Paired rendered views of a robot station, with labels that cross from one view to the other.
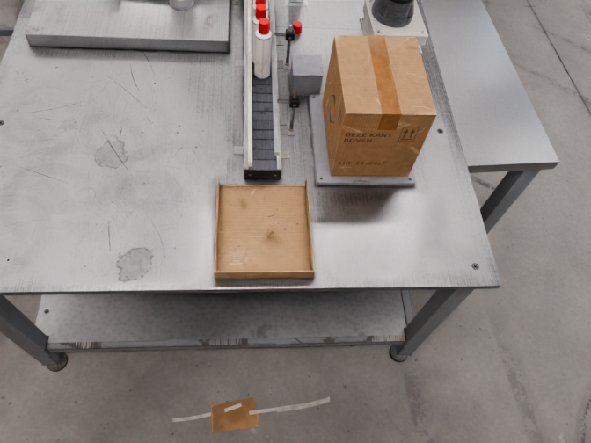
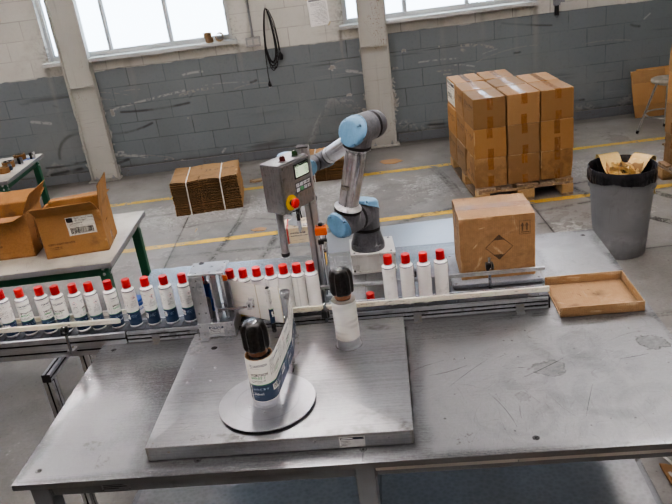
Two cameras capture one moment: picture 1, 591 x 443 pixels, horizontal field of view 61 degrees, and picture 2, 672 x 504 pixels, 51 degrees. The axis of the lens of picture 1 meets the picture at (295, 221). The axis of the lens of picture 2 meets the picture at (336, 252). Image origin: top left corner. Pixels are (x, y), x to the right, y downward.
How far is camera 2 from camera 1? 279 cm
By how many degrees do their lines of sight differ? 62
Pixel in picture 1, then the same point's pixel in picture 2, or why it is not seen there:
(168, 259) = (640, 329)
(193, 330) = (628, 465)
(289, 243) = (599, 287)
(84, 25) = (393, 393)
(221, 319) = not seen: hidden behind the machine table
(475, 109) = (447, 235)
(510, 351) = not seen: hidden behind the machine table
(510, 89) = (424, 225)
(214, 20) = (375, 325)
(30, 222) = (643, 395)
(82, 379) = not seen: outside the picture
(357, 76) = (499, 211)
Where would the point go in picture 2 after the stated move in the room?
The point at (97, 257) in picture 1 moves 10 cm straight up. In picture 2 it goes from (657, 358) to (659, 331)
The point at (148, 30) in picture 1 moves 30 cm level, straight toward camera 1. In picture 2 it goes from (394, 356) to (479, 339)
